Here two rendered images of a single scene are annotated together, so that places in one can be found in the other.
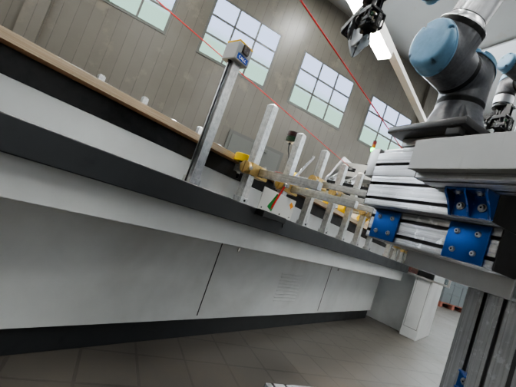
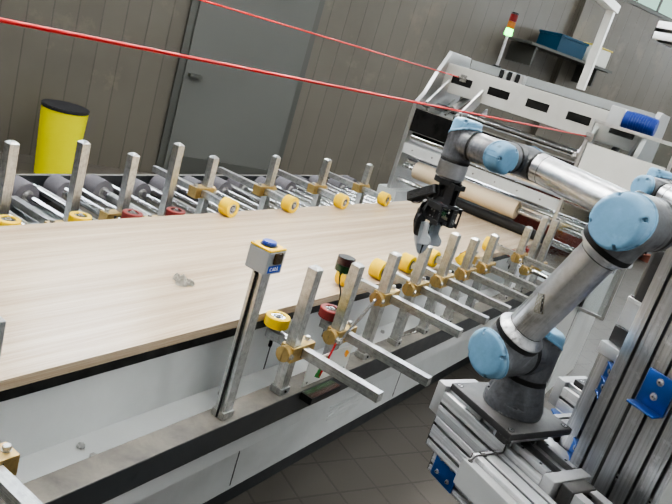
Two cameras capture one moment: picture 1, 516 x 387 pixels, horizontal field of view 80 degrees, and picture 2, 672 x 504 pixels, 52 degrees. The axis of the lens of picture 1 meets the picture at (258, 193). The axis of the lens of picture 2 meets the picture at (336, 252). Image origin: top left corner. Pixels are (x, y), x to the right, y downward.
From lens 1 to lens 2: 1.34 m
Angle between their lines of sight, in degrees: 23
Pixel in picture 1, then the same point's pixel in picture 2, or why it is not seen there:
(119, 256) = not seen: hidden behind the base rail
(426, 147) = (468, 473)
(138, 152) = (147, 376)
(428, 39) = (484, 351)
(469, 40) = (521, 362)
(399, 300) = not seen: hidden behind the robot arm
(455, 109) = (513, 395)
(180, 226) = (214, 456)
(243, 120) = not seen: outside the picture
